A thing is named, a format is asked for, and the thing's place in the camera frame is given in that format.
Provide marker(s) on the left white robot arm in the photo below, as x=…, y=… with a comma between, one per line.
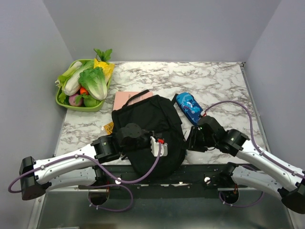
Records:
x=79, y=167

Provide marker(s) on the pink radish toy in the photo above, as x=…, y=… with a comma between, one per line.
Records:
x=76, y=100

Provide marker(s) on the black student backpack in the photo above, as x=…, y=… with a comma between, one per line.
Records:
x=159, y=116

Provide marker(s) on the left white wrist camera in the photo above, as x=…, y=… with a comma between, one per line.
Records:
x=158, y=147

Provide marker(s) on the white bok choy toy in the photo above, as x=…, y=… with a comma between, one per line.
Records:
x=68, y=81

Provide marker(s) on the blue patterned pencil case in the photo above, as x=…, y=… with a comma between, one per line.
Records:
x=190, y=107

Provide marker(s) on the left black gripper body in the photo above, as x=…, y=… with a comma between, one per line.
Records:
x=144, y=142

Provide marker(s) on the orange treehouse book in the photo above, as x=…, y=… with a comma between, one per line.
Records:
x=108, y=128

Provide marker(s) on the orange carrot toy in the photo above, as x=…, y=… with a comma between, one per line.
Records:
x=83, y=92

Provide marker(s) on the yellow leafy vegetable toy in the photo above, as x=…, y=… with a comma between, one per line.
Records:
x=106, y=67

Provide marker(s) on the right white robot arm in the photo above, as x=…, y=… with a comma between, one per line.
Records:
x=276, y=177

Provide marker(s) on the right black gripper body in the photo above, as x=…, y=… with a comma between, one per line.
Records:
x=198, y=140

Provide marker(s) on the green round vegetable toy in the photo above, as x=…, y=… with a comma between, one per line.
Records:
x=89, y=101

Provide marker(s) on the pink notebook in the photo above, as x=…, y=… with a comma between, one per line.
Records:
x=122, y=97

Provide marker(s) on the green plastic basket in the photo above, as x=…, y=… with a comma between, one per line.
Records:
x=63, y=100

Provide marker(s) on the green lettuce toy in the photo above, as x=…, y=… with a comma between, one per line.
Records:
x=93, y=81

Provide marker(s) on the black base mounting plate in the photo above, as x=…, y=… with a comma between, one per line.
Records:
x=188, y=181

